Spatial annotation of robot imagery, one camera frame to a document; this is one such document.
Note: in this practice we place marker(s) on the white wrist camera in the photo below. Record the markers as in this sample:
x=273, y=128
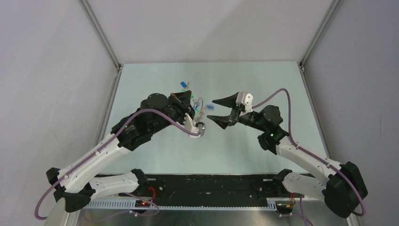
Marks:
x=196, y=129
x=244, y=102

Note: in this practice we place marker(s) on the aluminium corner post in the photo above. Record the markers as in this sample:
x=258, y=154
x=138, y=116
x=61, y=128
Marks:
x=92, y=18
x=322, y=28

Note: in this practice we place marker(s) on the right controller board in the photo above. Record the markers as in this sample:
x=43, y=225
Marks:
x=284, y=206

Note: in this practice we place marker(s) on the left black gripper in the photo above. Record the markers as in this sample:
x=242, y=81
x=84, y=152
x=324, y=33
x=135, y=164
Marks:
x=182, y=100

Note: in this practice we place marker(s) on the large silver keyring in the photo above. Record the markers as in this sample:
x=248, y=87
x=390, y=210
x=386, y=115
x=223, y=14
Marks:
x=197, y=105

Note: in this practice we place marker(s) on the left controller board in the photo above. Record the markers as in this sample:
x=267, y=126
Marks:
x=142, y=204

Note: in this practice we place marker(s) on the right aluminium corner post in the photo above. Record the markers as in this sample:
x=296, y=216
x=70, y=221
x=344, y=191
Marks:
x=322, y=28

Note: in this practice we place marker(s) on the left aluminium corner post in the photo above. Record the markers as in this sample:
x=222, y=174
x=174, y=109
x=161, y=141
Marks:
x=92, y=18

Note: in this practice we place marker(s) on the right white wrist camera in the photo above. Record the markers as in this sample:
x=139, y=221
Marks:
x=244, y=102

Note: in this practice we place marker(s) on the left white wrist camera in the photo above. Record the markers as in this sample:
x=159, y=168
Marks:
x=196, y=129

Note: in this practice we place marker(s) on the controller board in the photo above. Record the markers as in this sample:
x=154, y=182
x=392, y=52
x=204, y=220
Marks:
x=284, y=206
x=142, y=204

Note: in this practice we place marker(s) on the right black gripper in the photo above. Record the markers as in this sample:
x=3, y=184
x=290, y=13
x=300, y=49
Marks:
x=223, y=121

